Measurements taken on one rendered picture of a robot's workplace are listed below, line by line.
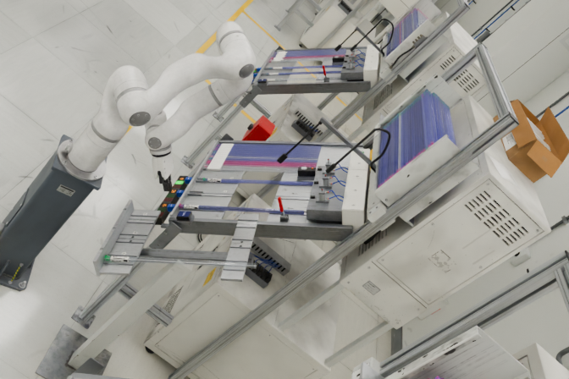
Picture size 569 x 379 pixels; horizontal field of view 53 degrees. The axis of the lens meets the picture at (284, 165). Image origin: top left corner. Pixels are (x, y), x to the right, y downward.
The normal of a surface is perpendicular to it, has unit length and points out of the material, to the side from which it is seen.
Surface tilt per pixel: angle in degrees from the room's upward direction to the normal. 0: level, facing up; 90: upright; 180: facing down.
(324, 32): 90
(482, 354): 90
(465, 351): 90
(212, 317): 90
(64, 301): 0
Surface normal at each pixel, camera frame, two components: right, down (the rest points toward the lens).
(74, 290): 0.65, -0.60
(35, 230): 0.08, 0.67
